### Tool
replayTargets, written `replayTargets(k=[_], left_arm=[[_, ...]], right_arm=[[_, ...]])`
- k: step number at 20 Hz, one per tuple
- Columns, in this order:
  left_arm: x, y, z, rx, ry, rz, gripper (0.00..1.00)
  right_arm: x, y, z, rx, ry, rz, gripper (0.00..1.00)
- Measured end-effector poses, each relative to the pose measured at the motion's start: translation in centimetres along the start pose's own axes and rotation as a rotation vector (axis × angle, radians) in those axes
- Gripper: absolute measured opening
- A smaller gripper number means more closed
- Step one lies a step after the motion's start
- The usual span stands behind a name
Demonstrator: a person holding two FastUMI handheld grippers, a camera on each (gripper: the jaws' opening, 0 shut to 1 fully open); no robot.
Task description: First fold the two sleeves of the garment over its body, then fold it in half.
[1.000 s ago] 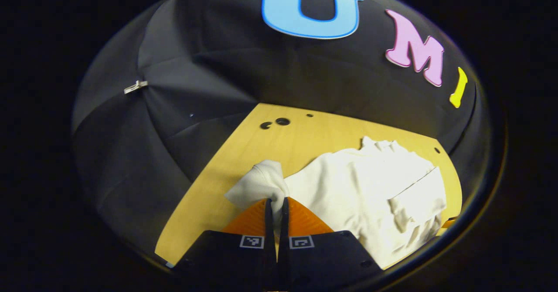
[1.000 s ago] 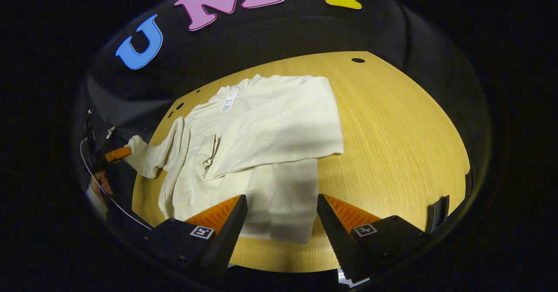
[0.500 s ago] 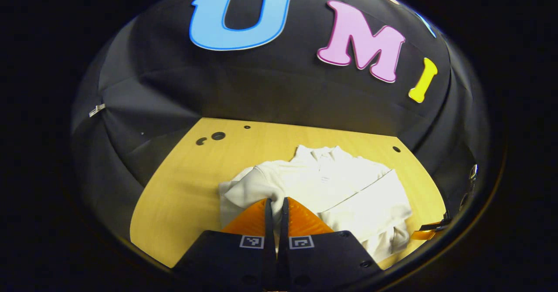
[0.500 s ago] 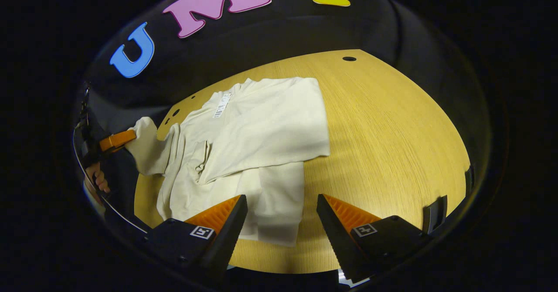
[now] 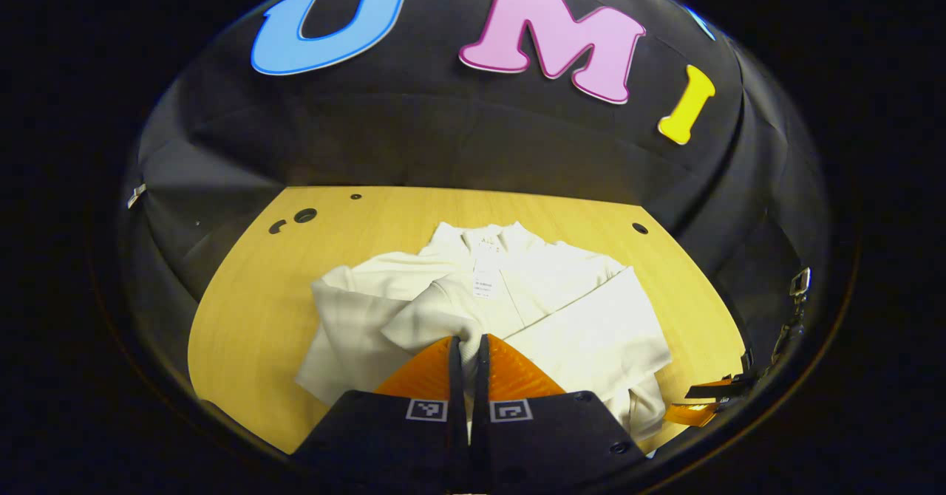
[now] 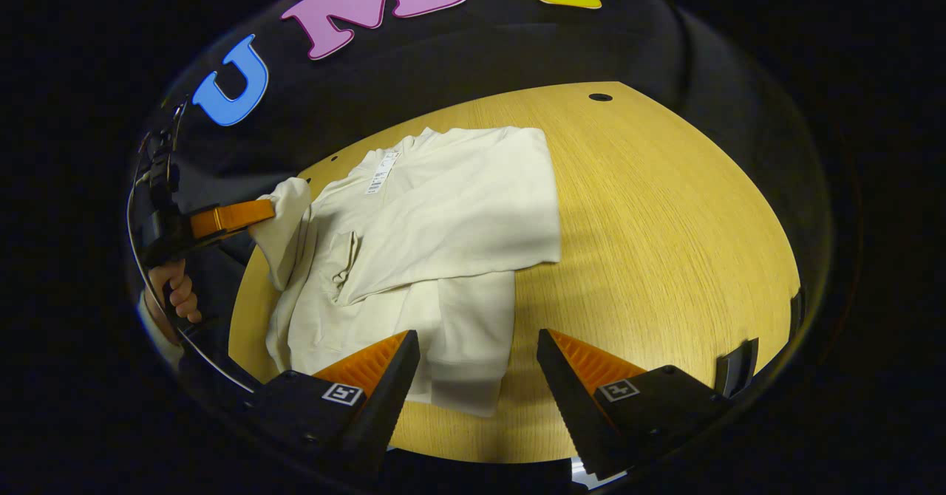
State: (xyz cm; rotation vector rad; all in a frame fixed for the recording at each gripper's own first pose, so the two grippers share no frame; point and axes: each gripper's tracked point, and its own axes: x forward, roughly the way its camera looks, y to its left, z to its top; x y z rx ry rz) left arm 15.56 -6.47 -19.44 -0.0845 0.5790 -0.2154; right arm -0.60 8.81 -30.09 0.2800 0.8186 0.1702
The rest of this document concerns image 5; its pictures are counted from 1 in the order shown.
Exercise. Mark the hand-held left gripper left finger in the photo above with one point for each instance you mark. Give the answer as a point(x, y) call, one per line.
point(457, 406)

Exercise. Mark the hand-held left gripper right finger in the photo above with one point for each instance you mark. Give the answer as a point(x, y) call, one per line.
point(480, 406)

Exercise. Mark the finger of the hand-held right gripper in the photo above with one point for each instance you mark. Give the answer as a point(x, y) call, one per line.
point(713, 388)
point(693, 414)

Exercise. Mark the cream white sweatshirt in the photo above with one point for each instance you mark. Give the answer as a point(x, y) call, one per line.
point(576, 318)

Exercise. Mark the black backdrop cloth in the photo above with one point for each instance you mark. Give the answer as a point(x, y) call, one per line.
point(414, 133)

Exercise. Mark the small silver metal clip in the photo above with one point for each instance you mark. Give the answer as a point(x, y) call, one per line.
point(135, 194)

